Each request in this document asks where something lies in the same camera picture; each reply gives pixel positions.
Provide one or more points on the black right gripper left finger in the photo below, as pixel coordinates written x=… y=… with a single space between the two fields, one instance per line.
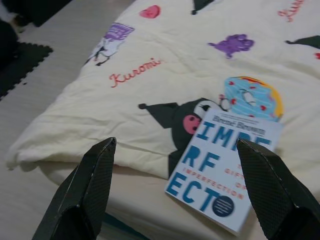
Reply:
x=82 y=195

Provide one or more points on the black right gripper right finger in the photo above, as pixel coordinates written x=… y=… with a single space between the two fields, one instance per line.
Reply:
x=275 y=195

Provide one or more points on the cream cartoon print quilt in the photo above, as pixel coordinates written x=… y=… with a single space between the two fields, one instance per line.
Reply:
x=175 y=62

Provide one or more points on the dark blue bed base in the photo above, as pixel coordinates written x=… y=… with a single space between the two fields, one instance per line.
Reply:
x=111 y=218

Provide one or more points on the mattress with beige sheet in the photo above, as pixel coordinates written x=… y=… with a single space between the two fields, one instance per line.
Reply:
x=140 y=197

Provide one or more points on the white book with blue letters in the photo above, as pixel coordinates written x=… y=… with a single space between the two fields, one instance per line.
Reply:
x=200 y=180

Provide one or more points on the black foam floor mat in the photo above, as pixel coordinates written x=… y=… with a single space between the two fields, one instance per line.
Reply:
x=20 y=65

